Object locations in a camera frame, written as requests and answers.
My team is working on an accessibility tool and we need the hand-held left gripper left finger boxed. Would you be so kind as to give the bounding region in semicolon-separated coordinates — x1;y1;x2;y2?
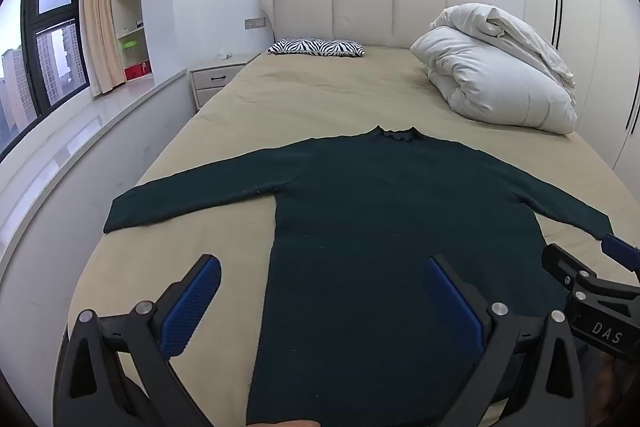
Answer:
52;253;223;427

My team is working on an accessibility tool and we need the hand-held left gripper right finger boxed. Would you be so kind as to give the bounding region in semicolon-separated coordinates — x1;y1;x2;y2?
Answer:
424;255;586;427

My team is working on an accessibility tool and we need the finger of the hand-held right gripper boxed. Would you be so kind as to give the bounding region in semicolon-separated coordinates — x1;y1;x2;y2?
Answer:
600;233;640;288
541;243;601;308

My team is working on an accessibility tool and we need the dark green sweater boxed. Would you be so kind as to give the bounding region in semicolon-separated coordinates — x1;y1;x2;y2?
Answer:
102;125;615;427

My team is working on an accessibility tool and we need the white folded duvet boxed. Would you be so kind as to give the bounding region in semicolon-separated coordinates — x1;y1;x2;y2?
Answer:
410;3;578;135

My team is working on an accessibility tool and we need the white window sill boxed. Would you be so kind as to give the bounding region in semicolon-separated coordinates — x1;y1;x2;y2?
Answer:
0;69;193;258

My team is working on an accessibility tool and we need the white wardrobe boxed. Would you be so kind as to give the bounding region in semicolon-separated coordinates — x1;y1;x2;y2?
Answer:
522;0;640;188

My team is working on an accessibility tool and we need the white nightstand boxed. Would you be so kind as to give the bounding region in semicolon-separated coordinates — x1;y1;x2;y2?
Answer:
190;53;262;110

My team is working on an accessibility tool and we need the red box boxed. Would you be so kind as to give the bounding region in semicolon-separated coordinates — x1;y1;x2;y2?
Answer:
124;61;151;82

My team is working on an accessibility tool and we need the beige bed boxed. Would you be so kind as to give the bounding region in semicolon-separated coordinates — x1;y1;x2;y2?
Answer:
65;46;640;427

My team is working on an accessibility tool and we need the black framed window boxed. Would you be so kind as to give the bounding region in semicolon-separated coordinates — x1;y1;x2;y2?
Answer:
0;0;91;158

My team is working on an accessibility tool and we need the zebra print pillow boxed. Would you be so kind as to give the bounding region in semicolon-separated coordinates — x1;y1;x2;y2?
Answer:
267;38;366;58

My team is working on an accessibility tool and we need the beige curtain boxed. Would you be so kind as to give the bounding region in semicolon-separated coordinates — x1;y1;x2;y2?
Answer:
78;0;126;98

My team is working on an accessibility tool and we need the cream padded headboard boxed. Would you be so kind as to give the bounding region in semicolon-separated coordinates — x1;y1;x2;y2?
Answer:
261;0;501;50

